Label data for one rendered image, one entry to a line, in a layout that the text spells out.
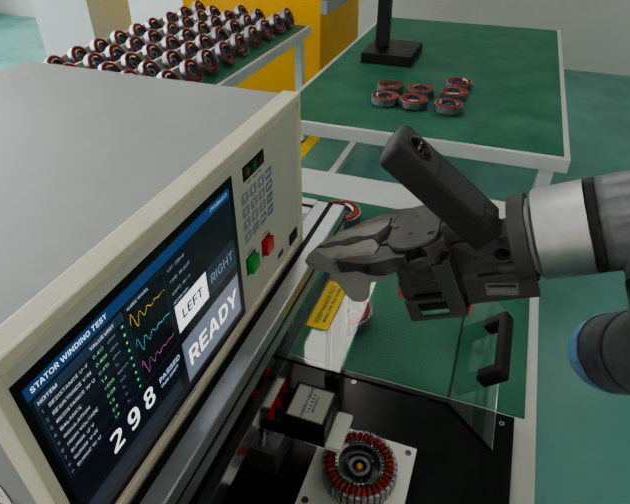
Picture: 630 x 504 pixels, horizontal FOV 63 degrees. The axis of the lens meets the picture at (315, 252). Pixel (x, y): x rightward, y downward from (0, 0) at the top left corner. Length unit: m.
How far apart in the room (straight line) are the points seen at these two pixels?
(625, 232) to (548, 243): 0.05
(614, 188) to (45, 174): 0.44
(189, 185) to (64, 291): 0.14
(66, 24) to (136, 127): 3.95
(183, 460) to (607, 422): 1.78
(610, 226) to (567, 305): 2.10
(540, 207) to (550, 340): 1.90
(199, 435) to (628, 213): 0.39
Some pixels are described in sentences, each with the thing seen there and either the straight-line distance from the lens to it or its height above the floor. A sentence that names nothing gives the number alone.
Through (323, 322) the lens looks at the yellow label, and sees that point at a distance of 0.66.
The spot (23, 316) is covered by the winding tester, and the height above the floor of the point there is 1.32.
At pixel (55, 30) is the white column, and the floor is 0.57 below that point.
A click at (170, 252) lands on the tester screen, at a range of 0.41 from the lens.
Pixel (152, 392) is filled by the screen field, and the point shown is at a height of 1.18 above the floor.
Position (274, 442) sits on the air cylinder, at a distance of 0.84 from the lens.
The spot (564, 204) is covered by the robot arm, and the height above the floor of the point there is 1.32.
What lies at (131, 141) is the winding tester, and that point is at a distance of 0.52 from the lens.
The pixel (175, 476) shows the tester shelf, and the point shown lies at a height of 1.12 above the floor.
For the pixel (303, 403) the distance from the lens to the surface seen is 0.76.
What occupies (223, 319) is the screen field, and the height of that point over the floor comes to 1.16.
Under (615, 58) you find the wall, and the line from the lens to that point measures 5.75.
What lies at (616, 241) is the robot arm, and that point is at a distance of 0.43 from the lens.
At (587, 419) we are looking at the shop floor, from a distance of 2.10.
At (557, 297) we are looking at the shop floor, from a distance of 2.54.
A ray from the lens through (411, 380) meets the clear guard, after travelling 0.60.
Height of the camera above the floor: 1.52
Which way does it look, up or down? 36 degrees down
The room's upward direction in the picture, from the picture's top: straight up
